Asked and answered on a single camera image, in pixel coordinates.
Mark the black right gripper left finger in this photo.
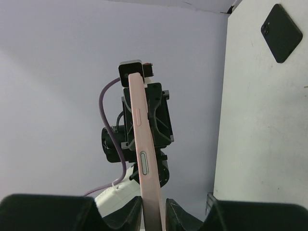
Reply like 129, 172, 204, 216
0, 194, 142, 231

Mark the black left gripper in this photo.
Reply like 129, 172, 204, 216
101, 83, 175, 164

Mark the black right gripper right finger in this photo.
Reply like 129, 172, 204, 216
166, 194, 308, 231

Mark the black phone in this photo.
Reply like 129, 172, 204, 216
260, 3, 303, 64

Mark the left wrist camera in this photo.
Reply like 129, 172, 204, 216
118, 60, 154, 88

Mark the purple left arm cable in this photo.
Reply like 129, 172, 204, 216
83, 77, 127, 197

